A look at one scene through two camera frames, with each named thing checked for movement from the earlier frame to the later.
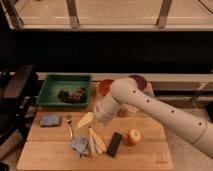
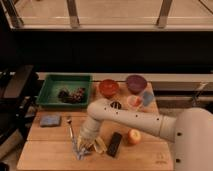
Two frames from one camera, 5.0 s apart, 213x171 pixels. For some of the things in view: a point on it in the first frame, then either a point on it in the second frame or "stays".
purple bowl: x=141 y=82 stays
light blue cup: x=149 y=93 stays
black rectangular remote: x=114 y=144 stays
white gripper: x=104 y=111 to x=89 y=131
